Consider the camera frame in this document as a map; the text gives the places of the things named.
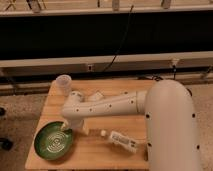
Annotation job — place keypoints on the clear plastic cup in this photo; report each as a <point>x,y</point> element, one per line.
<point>64,84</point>

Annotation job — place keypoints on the white wall outlet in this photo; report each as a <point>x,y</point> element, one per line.
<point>89,68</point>

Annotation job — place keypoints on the white soap bar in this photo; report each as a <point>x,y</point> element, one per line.
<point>95,97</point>

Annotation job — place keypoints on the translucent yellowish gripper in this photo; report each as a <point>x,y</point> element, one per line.
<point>76,125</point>

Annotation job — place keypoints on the black chair wheel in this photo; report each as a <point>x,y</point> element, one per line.
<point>6,144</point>

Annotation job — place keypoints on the brown red oval object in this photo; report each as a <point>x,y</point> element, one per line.
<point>146,155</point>

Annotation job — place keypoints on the green ceramic bowl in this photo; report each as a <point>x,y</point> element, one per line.
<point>51,142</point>

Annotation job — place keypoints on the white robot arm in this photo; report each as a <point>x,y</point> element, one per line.
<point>172,131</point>

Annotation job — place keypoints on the wooden table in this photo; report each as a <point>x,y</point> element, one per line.
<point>92,152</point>

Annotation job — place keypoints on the white plastic bottle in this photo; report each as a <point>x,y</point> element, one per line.
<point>117,138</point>

